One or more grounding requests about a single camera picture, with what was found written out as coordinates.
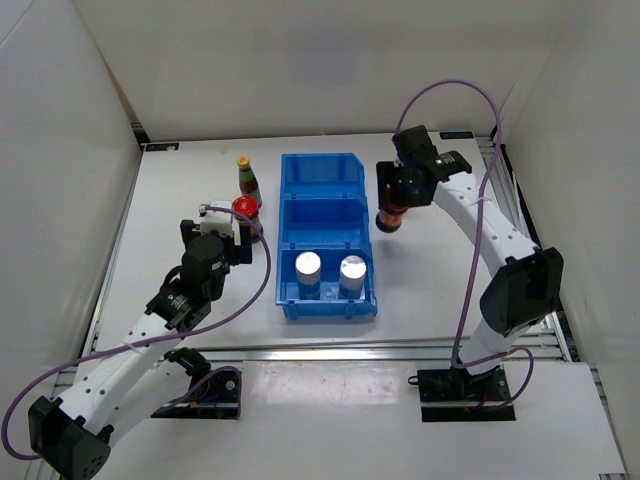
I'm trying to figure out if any red lid jar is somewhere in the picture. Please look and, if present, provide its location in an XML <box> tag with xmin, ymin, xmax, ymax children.
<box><xmin>375</xmin><ymin>208</ymin><xmax>408</xmax><ymax>234</ymax></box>
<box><xmin>232</xmin><ymin>195</ymin><xmax>263</xmax><ymax>243</ymax></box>

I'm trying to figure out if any yellow cap sauce bottle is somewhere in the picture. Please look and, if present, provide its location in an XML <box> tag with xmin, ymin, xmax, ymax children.
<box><xmin>236</xmin><ymin>156</ymin><xmax>262</xmax><ymax>208</ymax></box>

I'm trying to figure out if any silver lid spice jar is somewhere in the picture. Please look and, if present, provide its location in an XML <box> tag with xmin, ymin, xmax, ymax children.
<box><xmin>339</xmin><ymin>255</ymin><xmax>367</xmax><ymax>299</ymax></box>
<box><xmin>295</xmin><ymin>251</ymin><xmax>321</xmax><ymax>300</ymax></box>

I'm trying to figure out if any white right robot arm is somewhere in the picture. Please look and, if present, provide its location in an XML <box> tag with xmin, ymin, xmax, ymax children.
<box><xmin>376</xmin><ymin>126</ymin><xmax>564</xmax><ymax>400</ymax></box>

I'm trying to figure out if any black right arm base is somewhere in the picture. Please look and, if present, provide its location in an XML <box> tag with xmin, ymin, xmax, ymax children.
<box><xmin>407</xmin><ymin>367</ymin><xmax>516</xmax><ymax>423</ymax></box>

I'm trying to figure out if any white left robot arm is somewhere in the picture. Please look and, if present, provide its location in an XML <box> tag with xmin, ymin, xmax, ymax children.
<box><xmin>28</xmin><ymin>217</ymin><xmax>257</xmax><ymax>479</ymax></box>

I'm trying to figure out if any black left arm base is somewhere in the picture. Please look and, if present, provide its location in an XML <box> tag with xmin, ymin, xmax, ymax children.
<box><xmin>151</xmin><ymin>347</ymin><xmax>243</xmax><ymax>420</ymax></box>

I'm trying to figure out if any black corner label right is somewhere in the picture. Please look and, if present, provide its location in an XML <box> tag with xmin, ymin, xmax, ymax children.
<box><xmin>439</xmin><ymin>131</ymin><xmax>474</xmax><ymax>140</ymax></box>

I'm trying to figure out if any black corner label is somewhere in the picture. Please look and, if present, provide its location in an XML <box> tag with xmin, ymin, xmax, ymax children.
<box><xmin>439</xmin><ymin>131</ymin><xmax>474</xmax><ymax>140</ymax></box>
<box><xmin>144</xmin><ymin>142</ymin><xmax>180</xmax><ymax>152</ymax></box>

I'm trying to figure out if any blue three-compartment bin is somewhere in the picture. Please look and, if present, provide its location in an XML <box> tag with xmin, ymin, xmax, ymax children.
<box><xmin>275</xmin><ymin>153</ymin><xmax>378</xmax><ymax>321</ymax></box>

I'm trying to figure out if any black corner label left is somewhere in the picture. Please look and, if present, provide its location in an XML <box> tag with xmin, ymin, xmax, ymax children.
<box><xmin>144</xmin><ymin>142</ymin><xmax>180</xmax><ymax>152</ymax></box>

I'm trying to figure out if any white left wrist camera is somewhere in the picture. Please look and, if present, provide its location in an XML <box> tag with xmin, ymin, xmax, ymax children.
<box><xmin>199</xmin><ymin>200</ymin><xmax>234</xmax><ymax>239</ymax></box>

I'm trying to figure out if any aluminium front table rail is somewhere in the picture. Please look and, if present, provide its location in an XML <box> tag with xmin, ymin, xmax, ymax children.
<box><xmin>74</xmin><ymin>334</ymin><xmax>561</xmax><ymax>369</ymax></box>

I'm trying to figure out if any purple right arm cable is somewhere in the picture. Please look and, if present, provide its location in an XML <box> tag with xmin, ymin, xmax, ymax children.
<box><xmin>392</xmin><ymin>79</ymin><xmax>535</xmax><ymax>414</ymax></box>

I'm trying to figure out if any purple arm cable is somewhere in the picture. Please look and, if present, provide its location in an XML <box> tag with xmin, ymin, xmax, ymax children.
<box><xmin>392</xmin><ymin>79</ymin><xmax>535</xmax><ymax>414</ymax></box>
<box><xmin>0</xmin><ymin>204</ymin><xmax>274</xmax><ymax>460</ymax></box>

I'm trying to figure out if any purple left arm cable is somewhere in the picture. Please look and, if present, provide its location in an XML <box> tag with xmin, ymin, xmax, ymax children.
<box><xmin>0</xmin><ymin>204</ymin><xmax>274</xmax><ymax>460</ymax></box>

